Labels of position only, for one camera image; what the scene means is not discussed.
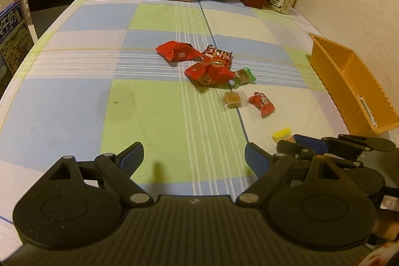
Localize red snack packet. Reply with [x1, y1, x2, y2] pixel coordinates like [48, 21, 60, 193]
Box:
[156, 40, 204, 63]

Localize orange plastic tray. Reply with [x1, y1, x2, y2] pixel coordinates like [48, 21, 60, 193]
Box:
[308, 33, 399, 137]

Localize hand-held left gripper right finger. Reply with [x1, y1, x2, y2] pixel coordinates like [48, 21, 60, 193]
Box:
[236, 142, 343, 205]

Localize blue milk carton box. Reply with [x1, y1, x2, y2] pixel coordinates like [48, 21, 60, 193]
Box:
[0, 0, 35, 93]

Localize small red candy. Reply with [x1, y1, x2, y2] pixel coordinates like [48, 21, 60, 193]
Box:
[248, 92, 277, 118]

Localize yellow snack packet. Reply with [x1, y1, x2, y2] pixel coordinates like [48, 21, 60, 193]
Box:
[272, 128, 294, 144]

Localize green candy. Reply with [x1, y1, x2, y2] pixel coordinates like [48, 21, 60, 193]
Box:
[232, 67, 257, 89]

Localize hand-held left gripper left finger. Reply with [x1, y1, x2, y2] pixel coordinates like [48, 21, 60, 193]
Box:
[47, 142, 154, 207]

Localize red striped candy packet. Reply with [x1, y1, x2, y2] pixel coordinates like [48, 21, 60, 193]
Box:
[202, 45, 234, 68]

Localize large red snack pouch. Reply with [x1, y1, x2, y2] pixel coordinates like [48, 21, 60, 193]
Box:
[185, 57, 235, 87]

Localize checked tablecloth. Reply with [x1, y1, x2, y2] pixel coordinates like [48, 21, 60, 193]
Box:
[0, 0, 399, 224]

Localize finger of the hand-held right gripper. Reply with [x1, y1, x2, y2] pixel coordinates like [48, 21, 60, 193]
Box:
[277, 139, 363, 168]
[292, 133, 397, 155]

